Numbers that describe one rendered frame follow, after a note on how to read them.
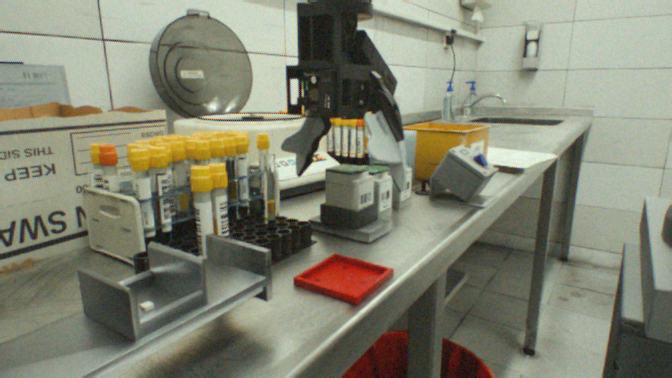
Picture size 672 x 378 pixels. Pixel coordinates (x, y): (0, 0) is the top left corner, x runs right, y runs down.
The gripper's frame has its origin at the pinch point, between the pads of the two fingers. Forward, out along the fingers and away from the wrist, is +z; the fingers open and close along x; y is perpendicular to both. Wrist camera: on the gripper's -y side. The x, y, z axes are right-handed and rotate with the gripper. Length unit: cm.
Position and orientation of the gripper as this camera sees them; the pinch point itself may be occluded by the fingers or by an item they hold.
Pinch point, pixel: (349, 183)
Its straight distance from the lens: 51.7
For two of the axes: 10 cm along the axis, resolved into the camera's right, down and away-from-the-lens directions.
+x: 8.2, 1.4, -5.5
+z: 0.0, 9.7, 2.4
